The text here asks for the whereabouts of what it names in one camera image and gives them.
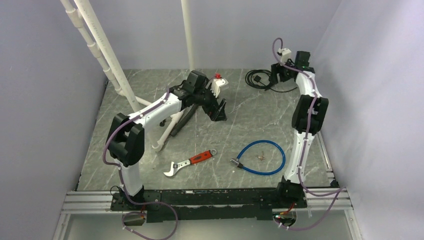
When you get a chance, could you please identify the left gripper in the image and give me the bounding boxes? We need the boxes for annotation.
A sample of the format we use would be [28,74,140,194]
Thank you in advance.
[194,84,228,122]

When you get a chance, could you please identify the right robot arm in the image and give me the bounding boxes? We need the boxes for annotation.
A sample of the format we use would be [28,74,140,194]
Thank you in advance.
[271,48,329,208]

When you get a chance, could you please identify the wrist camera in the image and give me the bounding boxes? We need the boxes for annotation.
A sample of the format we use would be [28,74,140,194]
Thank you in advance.
[206,73,229,98]
[276,48,292,65]

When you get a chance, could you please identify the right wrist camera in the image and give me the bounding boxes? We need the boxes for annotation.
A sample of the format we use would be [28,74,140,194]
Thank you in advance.
[276,48,292,65]

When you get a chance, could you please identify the blue cable lock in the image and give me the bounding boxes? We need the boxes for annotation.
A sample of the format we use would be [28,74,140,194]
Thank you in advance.
[229,139,287,176]

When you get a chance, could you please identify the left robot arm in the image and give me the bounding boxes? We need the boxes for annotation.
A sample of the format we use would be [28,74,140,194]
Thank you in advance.
[102,70,229,210]

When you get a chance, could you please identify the red handled adjustable wrench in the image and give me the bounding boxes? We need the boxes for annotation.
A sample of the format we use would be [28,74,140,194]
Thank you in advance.
[163,149,218,178]

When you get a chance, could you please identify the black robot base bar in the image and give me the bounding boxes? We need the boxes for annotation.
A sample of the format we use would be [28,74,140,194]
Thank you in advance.
[110,187,307,223]

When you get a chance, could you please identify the silver lock keys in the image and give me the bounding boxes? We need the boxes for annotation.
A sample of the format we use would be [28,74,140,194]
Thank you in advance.
[255,151,266,161]

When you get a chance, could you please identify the aluminium rail frame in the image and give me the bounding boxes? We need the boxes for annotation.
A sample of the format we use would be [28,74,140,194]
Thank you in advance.
[52,191,113,240]

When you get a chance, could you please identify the black corrugated hose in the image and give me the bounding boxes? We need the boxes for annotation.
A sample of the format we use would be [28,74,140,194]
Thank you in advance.
[169,104,200,138]

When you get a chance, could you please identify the white PVC pipe frame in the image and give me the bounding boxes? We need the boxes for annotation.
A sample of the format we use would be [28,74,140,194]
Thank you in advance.
[60,0,199,153]

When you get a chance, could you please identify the coiled black USB cable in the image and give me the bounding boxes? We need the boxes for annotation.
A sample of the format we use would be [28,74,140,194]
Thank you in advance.
[245,69,298,94]

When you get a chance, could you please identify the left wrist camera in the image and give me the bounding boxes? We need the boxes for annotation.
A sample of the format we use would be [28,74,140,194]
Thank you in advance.
[206,73,229,98]

